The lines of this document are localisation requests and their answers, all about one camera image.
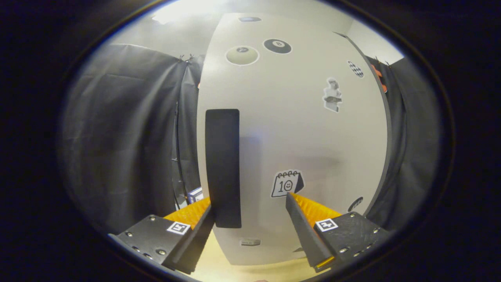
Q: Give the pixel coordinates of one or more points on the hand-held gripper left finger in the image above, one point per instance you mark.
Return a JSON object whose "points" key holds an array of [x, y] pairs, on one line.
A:
{"points": [[197, 239]]}

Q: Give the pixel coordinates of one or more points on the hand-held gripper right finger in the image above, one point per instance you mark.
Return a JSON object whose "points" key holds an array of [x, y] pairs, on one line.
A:
{"points": [[305, 231]]}

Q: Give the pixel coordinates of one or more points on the white blue box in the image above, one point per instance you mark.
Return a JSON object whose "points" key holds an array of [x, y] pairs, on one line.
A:
{"points": [[195, 195]]}

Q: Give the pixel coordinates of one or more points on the dark grey cabinet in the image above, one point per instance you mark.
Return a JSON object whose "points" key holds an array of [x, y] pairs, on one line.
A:
{"points": [[389, 133]]}

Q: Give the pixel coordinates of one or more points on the black backdrop cloth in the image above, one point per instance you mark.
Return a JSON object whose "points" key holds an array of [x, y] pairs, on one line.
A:
{"points": [[117, 137]]}

